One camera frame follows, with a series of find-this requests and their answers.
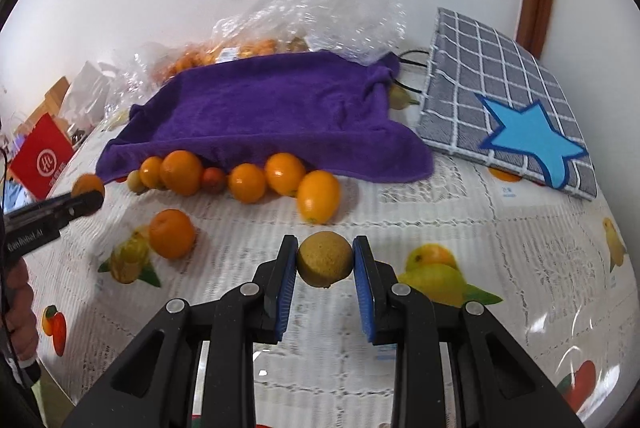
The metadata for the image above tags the clear plastic bag of oranges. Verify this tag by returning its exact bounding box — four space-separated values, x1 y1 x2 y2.
150 0 407 85

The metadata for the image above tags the large orange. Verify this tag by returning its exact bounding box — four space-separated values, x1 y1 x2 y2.
160 150 204 196
149 208 196 260

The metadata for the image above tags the small yellow-green fruit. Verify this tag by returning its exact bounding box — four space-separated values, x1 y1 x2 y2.
126 170 148 195

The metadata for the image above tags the oval orange kumquat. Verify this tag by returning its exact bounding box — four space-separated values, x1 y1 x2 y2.
296 170 341 225

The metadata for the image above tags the cardboard box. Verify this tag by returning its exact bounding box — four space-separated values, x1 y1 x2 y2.
15 76 70 135

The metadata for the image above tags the large orange under towel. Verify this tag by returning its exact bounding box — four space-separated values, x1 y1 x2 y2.
160 150 204 196

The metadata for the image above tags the purple towel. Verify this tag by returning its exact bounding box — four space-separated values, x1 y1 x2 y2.
96 51 434 183

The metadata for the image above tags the white plastic bag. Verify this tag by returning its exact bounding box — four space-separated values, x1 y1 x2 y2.
58 61 118 131

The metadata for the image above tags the small orange left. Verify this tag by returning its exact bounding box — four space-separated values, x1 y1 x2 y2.
139 156 163 189

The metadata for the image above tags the grey checked bag blue star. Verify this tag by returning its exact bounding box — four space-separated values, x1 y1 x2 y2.
416 8 598 201

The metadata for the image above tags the yellow-green round fruit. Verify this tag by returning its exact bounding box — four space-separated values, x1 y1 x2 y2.
296 231 354 289

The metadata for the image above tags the green fruit behind towel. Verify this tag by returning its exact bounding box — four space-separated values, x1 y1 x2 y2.
388 84 420 110

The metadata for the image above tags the left hand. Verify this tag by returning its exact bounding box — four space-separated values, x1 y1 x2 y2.
6 259 39 361

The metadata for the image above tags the small dark orange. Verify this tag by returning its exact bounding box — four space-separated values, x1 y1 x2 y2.
201 167 227 194

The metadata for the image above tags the red paper bag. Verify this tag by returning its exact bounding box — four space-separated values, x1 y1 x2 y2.
10 114 74 201

